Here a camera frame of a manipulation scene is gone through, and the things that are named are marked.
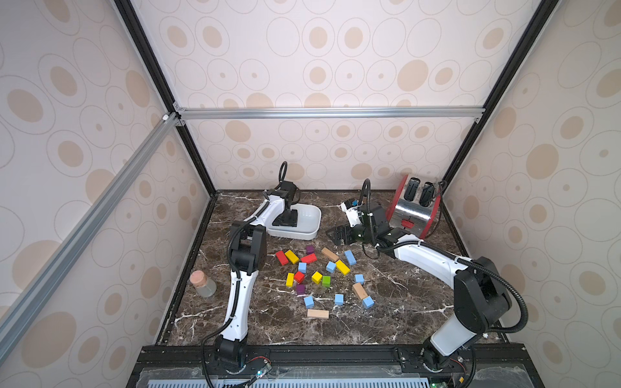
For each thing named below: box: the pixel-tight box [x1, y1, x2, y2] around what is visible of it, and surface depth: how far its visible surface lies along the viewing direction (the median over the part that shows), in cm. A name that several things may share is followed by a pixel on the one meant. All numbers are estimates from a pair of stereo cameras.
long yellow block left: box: [284, 249, 300, 265], surface depth 99 cm
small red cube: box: [294, 270, 305, 284], surface depth 92 cm
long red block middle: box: [299, 253, 318, 264], surface depth 98 cm
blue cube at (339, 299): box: [334, 293, 346, 306], surface depth 85 cm
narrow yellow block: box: [285, 272, 296, 287], surface depth 92 cm
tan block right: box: [352, 282, 368, 300], surface depth 87 cm
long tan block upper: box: [321, 247, 340, 262], surface depth 99 cm
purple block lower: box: [295, 283, 306, 296], surface depth 90 cm
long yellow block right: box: [335, 259, 351, 276], surface depth 96 cm
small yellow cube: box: [311, 270, 323, 285], surface depth 91 cm
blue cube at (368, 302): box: [362, 295, 376, 309], surface depth 85 cm
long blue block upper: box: [344, 249, 357, 266], surface depth 97 cm
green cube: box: [321, 275, 332, 288], surface depth 90 cm
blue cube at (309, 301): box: [304, 295, 315, 309], surface depth 85 cm
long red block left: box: [275, 250, 289, 266], surface depth 97 cm
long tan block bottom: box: [307, 308, 330, 319], surface depth 84 cm
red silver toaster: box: [386, 174, 441, 239], surface depth 94 cm
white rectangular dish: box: [266, 203, 322, 241], surface depth 104 cm
